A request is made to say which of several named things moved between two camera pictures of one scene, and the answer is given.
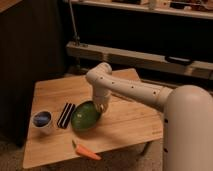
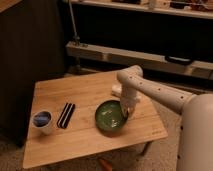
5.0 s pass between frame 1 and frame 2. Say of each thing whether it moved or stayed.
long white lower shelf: stayed
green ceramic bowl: moved
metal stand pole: stayed
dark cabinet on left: stayed
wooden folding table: stayed
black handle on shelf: stayed
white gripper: moved
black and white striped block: stayed
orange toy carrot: moved
